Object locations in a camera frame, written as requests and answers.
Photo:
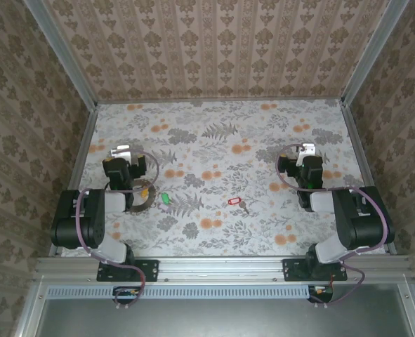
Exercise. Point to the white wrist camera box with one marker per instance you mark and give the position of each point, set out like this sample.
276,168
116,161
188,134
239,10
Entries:
121,150
307,149

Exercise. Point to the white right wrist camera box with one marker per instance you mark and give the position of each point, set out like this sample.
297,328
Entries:
307,149

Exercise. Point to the aluminium frame post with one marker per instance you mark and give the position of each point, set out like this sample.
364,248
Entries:
375,52
61,52

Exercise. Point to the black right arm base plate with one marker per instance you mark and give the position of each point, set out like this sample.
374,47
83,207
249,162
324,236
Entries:
293,270

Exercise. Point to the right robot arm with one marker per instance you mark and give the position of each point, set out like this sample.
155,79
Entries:
358,224

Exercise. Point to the grey metal panel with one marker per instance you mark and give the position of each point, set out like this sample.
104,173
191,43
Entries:
221,317

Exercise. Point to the red key tag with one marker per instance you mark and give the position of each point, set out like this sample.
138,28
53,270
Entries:
234,201

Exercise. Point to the aluminium mounting rail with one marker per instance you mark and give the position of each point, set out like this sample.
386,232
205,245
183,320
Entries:
221,268

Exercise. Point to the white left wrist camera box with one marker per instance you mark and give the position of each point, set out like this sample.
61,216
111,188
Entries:
121,150

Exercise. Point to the green key tag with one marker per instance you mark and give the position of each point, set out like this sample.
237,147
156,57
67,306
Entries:
165,198

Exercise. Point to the small brass key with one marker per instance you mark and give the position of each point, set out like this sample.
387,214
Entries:
244,209

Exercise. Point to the aluminium table side rail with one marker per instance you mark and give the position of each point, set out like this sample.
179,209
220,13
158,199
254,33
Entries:
82,151
360,151

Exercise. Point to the floral tablecloth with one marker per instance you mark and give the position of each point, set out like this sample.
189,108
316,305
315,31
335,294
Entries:
221,158

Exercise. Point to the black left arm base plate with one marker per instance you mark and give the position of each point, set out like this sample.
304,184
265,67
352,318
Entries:
147,270

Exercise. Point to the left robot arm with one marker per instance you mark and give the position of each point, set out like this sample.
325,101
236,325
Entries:
95,224

